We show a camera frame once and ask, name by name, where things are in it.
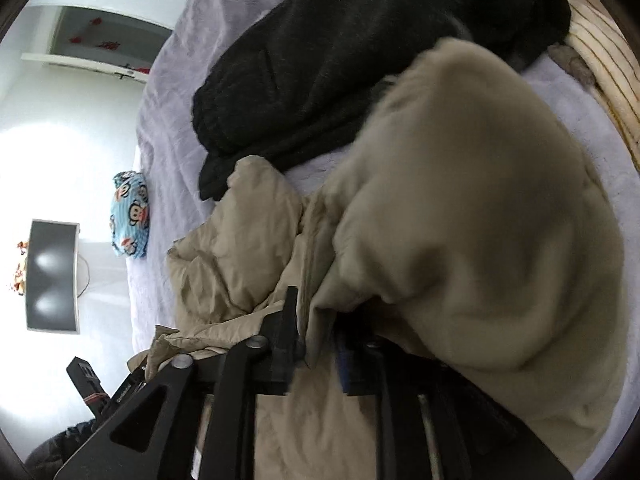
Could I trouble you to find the person's left forearm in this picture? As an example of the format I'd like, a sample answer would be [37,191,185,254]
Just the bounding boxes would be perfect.
[24,417,103,480]

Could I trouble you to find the white door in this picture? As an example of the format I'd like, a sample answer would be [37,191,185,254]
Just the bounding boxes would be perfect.
[22,52,151,83]

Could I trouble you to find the dark grey door panel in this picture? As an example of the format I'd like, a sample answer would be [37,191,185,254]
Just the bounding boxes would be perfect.
[50,7,176,68]

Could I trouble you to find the khaki puffer jacket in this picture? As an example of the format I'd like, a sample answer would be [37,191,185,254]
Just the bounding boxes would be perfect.
[145,37,631,480]

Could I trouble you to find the black knit sweater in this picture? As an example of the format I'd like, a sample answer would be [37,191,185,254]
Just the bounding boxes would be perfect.
[192,0,572,202]

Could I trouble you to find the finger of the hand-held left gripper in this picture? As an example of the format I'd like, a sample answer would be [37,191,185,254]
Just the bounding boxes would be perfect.
[66,357,109,417]

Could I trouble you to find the blue monkey print garment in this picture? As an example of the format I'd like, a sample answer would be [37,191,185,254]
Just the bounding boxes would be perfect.
[109,170,151,261]

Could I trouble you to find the cream striped garment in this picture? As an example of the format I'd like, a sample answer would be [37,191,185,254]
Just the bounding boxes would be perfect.
[520,0,640,171]

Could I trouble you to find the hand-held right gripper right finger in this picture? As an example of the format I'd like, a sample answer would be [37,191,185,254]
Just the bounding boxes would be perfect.
[334,327,573,480]

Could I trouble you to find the wall-mounted television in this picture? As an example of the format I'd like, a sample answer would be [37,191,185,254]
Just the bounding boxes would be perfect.
[24,219,82,335]

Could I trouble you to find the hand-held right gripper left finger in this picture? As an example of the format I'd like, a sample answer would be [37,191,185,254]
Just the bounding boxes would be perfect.
[54,285,307,480]

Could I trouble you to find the small ornaments on television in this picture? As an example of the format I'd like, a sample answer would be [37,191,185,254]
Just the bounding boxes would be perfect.
[7,240,28,296]

